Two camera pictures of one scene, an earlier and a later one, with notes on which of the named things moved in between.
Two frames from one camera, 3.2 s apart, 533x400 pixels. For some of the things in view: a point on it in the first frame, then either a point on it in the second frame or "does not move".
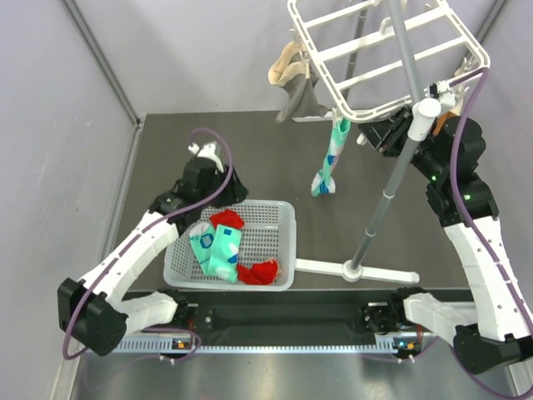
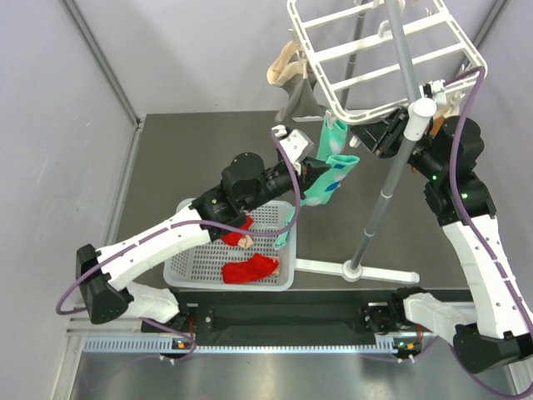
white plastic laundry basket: x=269 y=232 does not move
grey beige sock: x=301 y=101 does not move
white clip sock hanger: x=373 y=57 does not move
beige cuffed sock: x=281 y=70 does not move
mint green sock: x=216 y=249 -> x=341 y=167
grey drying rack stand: x=424 y=114 does not move
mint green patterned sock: x=324 y=180 -> x=332 y=141
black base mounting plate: x=283 y=319 does not move
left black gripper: x=235 y=192 -> x=311 y=169
